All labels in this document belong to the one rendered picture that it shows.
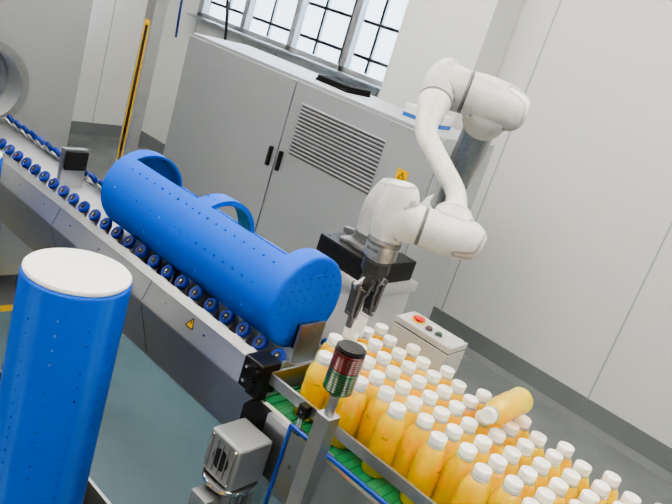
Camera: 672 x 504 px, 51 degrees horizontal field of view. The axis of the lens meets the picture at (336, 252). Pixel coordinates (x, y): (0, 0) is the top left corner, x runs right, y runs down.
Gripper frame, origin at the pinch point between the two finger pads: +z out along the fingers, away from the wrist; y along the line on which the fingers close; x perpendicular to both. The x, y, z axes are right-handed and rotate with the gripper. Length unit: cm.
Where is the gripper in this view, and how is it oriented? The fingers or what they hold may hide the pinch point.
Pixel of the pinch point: (355, 326)
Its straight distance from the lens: 190.5
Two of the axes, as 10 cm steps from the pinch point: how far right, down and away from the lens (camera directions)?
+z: -2.9, 9.1, 3.1
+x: 7.1, 4.2, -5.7
